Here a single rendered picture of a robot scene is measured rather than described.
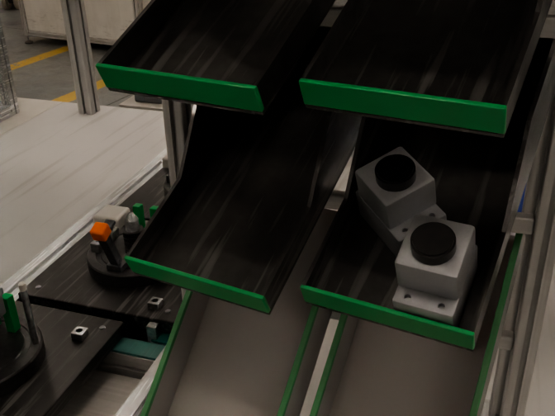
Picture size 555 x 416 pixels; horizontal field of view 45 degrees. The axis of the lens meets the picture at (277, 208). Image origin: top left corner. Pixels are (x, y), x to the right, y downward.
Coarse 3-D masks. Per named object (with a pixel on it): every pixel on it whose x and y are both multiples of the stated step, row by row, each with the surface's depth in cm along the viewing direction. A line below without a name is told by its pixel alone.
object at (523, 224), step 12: (336, 12) 52; (324, 24) 53; (552, 24) 48; (540, 36) 48; (552, 36) 48; (336, 192) 60; (336, 204) 60; (516, 216) 55; (528, 216) 55; (516, 228) 55; (528, 228) 55
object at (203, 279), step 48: (288, 96) 67; (192, 144) 60; (240, 144) 64; (288, 144) 62; (336, 144) 57; (192, 192) 61; (240, 192) 60; (288, 192) 59; (144, 240) 57; (192, 240) 58; (240, 240) 56; (288, 240) 55; (192, 288) 54; (240, 288) 53
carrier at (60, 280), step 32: (128, 224) 96; (64, 256) 102; (96, 256) 98; (32, 288) 94; (64, 288) 94; (96, 288) 94; (128, 288) 94; (160, 288) 93; (128, 320) 89; (160, 320) 87
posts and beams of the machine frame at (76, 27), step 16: (64, 0) 176; (80, 0) 178; (64, 16) 179; (80, 16) 179; (80, 32) 180; (80, 48) 181; (80, 64) 184; (80, 80) 188; (80, 96) 188; (96, 96) 191; (80, 112) 191
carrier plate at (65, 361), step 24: (24, 312) 89; (48, 312) 89; (72, 312) 89; (48, 336) 84; (96, 336) 84; (120, 336) 86; (48, 360) 80; (72, 360) 80; (96, 360) 81; (24, 384) 77; (48, 384) 77; (72, 384) 77; (0, 408) 74; (24, 408) 74; (48, 408) 73
